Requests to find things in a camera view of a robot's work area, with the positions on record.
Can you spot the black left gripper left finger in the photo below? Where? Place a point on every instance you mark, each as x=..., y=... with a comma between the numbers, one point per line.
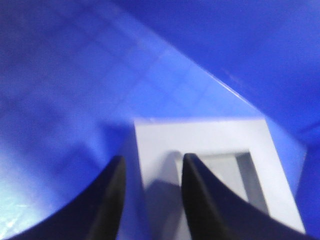
x=95, y=214

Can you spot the gray foam base block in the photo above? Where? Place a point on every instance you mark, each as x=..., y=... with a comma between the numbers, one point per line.
x=240, y=153

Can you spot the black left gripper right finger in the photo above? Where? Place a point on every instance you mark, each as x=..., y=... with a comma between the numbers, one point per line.
x=215, y=212

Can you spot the blue target bin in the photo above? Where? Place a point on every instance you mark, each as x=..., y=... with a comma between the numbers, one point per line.
x=76, y=74

